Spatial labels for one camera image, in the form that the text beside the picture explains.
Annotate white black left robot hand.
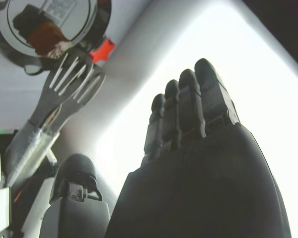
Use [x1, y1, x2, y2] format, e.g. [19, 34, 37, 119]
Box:
[39, 58, 293, 238]

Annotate brown food piece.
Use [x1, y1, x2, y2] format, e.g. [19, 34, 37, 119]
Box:
[13, 4, 72, 59]

